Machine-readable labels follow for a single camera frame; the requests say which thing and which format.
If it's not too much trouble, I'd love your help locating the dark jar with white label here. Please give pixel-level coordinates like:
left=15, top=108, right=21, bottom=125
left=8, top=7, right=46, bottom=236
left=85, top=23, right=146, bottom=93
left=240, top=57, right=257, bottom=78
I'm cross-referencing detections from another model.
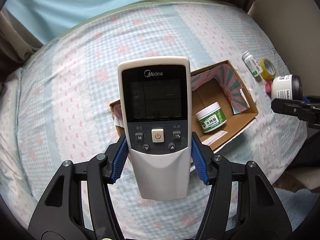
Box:
left=271, top=74, right=303, bottom=101

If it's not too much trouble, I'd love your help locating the red rectangular carton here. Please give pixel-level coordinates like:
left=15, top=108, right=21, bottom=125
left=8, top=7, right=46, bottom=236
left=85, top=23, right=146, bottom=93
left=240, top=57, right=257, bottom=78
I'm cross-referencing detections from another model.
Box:
left=265, top=81, right=272, bottom=95

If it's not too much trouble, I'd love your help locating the yellow tape roll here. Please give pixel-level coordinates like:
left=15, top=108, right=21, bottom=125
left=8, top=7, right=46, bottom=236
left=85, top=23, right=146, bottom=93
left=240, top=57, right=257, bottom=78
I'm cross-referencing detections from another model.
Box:
left=259, top=58, right=276, bottom=81

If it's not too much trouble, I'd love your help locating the white pill bottle green label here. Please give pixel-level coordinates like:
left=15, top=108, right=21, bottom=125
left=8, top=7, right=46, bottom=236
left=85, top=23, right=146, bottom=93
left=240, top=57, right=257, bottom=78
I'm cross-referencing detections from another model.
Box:
left=242, top=51, right=263, bottom=77

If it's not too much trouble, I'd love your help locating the white jar with green label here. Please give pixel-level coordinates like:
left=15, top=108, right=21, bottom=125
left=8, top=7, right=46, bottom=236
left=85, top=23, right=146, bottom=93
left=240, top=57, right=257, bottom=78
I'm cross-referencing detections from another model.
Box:
left=196, top=102, right=227, bottom=133

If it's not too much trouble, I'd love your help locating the white air conditioner remote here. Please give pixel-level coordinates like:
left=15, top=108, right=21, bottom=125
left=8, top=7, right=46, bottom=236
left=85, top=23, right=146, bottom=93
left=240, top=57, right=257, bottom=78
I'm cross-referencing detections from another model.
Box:
left=118, top=56, right=192, bottom=201

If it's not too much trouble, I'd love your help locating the white earbuds case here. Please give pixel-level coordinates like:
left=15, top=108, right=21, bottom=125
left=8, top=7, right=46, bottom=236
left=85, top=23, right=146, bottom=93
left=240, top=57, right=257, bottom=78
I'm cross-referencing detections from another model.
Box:
left=248, top=88, right=257, bottom=104

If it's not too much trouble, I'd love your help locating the cardboard box with patterned lining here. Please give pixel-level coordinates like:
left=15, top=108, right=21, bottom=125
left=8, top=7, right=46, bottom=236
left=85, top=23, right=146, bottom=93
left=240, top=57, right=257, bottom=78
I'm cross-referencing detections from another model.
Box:
left=108, top=60, right=260, bottom=173

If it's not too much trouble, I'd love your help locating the floral checked bed sheet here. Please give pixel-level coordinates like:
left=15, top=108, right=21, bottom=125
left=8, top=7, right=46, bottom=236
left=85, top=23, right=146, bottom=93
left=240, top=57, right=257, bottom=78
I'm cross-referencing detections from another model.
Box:
left=1, top=0, right=307, bottom=228

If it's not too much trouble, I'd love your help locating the left brown curtain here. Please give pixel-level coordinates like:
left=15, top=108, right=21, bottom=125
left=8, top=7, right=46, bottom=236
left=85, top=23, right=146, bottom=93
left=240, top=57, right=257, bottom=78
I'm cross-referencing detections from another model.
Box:
left=1, top=8, right=43, bottom=71

